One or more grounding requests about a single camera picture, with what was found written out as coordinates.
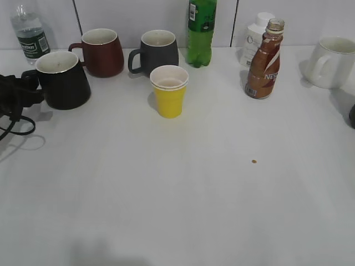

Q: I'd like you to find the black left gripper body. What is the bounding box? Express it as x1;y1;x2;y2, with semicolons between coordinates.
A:
1;74;44;121

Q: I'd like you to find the black ceramic mug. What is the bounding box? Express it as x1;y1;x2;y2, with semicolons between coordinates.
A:
21;51;91;110

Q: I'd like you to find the brown coffee drink bottle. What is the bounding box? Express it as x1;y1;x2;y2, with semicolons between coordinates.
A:
245;18;285;99

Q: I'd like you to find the yellow paper cup stack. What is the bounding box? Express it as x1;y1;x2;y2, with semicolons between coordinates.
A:
150;65;189;119

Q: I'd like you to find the clear water bottle green label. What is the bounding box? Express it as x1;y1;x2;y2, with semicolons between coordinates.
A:
11;3;50;65

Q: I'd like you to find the dark red ceramic mug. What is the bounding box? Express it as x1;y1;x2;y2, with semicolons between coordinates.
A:
68;28;124;78

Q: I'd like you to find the dark grey ceramic mug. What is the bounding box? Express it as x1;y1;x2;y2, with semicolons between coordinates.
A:
128;30;179;76

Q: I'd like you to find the green soda bottle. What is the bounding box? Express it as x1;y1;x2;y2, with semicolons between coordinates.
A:
187;1;217;68

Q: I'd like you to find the white milk carton bottle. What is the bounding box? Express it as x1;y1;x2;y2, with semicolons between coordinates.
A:
240;12;275;67

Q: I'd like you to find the white ceramic mug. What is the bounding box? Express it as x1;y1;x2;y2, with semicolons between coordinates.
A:
303;36;354;89

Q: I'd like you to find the dark object at right edge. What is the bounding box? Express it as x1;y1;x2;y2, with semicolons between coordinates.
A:
348;105;355;129

